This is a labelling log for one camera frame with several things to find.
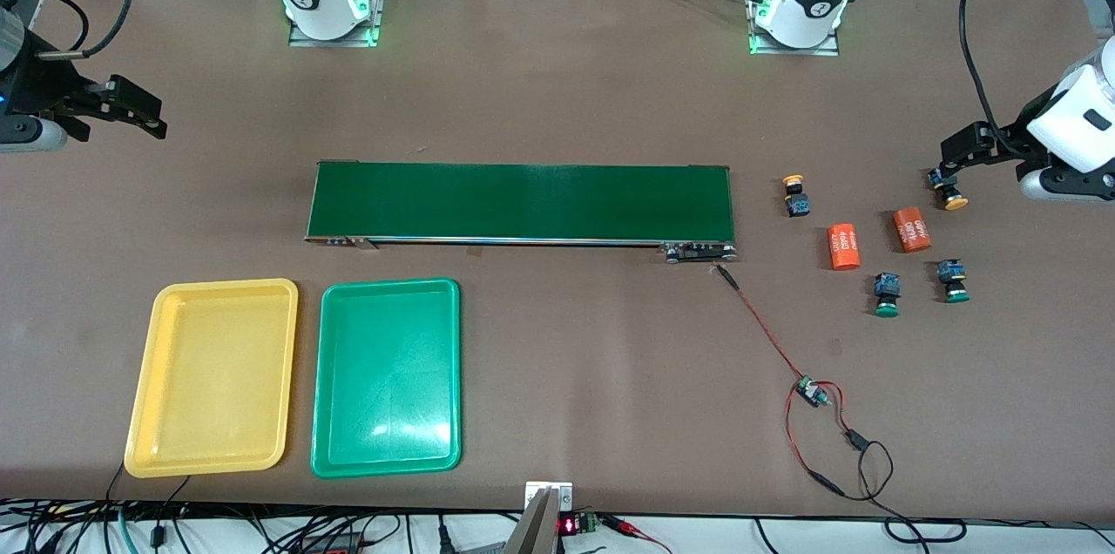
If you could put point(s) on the yellow plastic tray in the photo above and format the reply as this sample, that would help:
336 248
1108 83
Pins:
209 380

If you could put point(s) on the green conveyor belt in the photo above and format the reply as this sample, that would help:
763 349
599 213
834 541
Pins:
523 201

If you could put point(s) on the silver metal camera bracket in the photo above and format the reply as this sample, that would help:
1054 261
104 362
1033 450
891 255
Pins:
536 528

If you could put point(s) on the red clip test lead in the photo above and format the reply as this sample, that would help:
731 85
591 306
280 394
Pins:
620 523

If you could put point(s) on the small speed controller module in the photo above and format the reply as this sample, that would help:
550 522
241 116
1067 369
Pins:
812 393

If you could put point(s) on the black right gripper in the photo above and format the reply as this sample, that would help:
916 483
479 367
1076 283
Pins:
45 85

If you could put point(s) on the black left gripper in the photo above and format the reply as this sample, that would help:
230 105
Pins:
1013 136

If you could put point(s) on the red digit display module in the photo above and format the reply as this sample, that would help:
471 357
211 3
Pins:
568 525

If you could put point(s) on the green mushroom push button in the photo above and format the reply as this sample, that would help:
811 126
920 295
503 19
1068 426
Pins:
956 295
887 307

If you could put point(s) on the orange cylinder printed 4680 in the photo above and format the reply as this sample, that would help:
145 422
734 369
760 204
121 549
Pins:
912 230
841 246

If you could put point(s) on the green plastic tray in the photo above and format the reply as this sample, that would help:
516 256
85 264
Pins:
388 380

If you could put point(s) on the yellow mushroom push button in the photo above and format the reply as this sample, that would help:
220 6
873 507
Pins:
797 206
956 203

